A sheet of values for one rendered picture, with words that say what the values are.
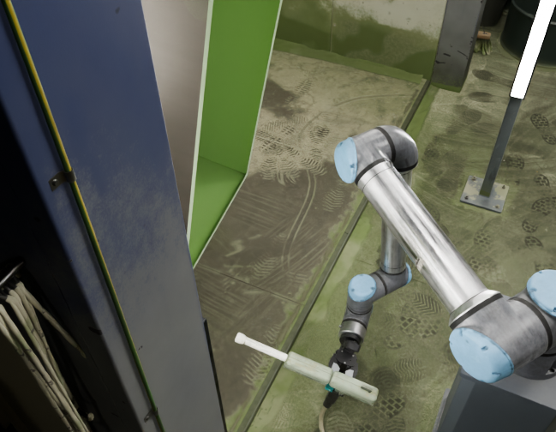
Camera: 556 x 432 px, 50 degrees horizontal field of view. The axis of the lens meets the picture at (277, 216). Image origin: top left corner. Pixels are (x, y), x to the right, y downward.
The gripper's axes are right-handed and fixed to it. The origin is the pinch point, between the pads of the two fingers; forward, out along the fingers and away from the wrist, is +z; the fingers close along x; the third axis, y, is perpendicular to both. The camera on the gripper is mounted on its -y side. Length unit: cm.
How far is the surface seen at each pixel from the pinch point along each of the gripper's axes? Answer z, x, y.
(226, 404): 5.0, 31.4, 35.4
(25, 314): 67, 52, -118
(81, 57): 55, 51, -144
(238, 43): -71, 72, -59
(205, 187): -57, 71, 0
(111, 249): 58, 46, -123
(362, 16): -229, 45, 8
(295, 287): -53, 23, 34
